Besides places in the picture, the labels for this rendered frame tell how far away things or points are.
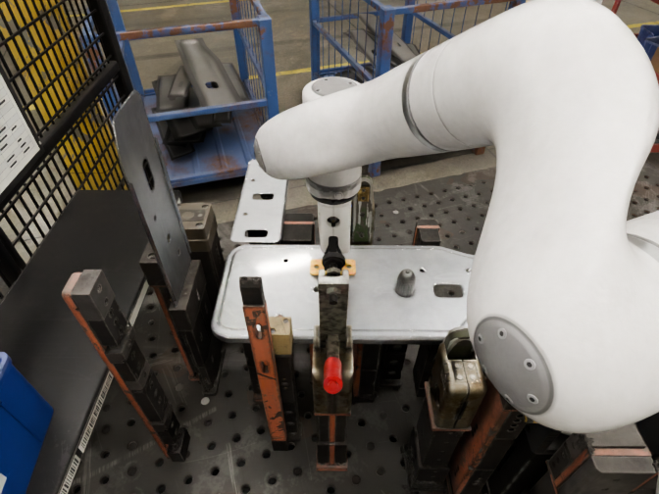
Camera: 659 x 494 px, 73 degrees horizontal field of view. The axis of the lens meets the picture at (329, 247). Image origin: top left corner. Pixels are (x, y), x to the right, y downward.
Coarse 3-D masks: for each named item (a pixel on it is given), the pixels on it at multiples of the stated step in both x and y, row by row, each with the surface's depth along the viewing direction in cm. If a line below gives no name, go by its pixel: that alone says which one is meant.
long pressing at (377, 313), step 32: (256, 256) 85; (288, 256) 85; (320, 256) 85; (352, 256) 85; (384, 256) 85; (416, 256) 85; (448, 256) 85; (224, 288) 80; (288, 288) 79; (352, 288) 79; (384, 288) 79; (416, 288) 79; (224, 320) 74; (352, 320) 74; (384, 320) 74; (416, 320) 74; (448, 320) 74
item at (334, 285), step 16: (336, 256) 54; (320, 272) 53; (336, 272) 54; (320, 288) 52; (336, 288) 52; (320, 304) 55; (336, 304) 55; (320, 320) 59; (336, 320) 59; (320, 336) 63
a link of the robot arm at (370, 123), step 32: (416, 64) 37; (352, 96) 47; (384, 96) 41; (288, 128) 51; (320, 128) 49; (352, 128) 47; (384, 128) 42; (416, 128) 38; (256, 160) 61; (288, 160) 52; (320, 160) 50; (352, 160) 50; (384, 160) 50
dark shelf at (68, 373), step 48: (96, 192) 94; (48, 240) 84; (96, 240) 84; (144, 240) 84; (48, 288) 75; (144, 288) 77; (0, 336) 68; (48, 336) 68; (48, 384) 63; (96, 384) 63; (48, 432) 58; (48, 480) 54
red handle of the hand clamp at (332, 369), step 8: (328, 336) 63; (336, 336) 62; (328, 344) 60; (336, 344) 60; (328, 352) 57; (336, 352) 57; (328, 360) 55; (336, 360) 54; (328, 368) 52; (336, 368) 52; (328, 376) 50; (336, 376) 50; (328, 384) 50; (336, 384) 50; (328, 392) 51; (336, 392) 51
